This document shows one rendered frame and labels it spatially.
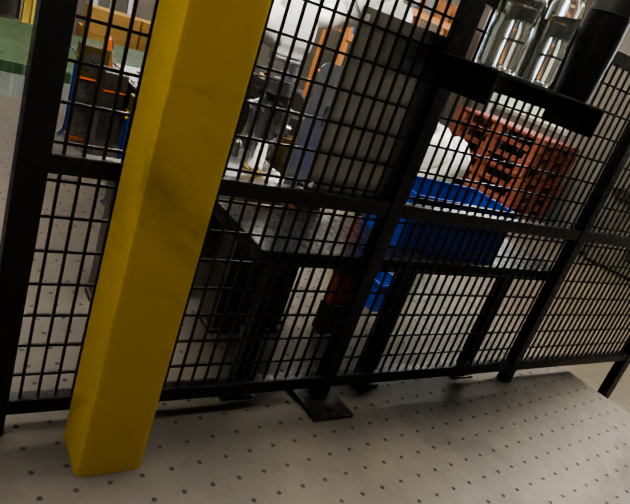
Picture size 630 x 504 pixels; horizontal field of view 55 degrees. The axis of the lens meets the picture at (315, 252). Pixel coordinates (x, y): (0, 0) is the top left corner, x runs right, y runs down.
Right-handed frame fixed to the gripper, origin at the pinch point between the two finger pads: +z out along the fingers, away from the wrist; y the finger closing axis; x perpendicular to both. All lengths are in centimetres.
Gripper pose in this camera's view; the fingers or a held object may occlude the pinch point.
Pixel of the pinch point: (257, 155)
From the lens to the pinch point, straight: 160.1
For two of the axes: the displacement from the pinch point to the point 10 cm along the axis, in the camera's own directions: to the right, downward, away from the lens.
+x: 5.0, 4.6, -7.3
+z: -3.1, 8.9, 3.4
